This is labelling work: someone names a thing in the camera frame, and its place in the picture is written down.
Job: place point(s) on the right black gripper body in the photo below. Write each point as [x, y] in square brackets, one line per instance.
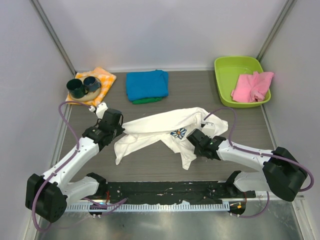
[198, 151]

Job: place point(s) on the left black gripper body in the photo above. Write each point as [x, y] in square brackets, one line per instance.
[117, 130]

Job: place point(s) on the white printed t-shirt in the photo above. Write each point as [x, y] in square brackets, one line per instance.
[171, 128]

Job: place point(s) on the green plastic basin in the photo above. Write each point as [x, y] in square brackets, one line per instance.
[227, 71]

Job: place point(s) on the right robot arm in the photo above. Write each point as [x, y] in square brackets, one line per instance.
[276, 170]

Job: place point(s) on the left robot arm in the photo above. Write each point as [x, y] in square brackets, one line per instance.
[48, 195]

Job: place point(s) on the beige ceramic plate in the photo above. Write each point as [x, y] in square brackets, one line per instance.
[89, 96]

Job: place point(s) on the dark blue mug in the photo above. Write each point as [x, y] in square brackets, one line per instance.
[92, 84]

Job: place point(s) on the orange checkered cloth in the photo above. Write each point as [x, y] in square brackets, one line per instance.
[107, 79]

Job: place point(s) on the folded green t-shirt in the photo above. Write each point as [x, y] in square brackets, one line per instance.
[147, 100]

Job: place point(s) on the dark green mug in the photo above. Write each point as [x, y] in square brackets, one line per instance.
[76, 88]

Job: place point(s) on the folded blue t-shirt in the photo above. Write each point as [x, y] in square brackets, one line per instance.
[147, 84]

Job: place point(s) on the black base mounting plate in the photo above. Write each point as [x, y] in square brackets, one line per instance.
[173, 192]

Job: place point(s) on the pink t-shirt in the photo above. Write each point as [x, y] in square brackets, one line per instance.
[252, 87]

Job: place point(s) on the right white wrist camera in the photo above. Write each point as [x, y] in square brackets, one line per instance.
[208, 128]

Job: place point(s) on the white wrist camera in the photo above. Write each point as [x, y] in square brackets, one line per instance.
[208, 128]
[99, 110]

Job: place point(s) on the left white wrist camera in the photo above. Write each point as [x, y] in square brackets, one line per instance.
[99, 110]

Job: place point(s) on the white slotted cable duct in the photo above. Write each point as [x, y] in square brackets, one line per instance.
[85, 206]

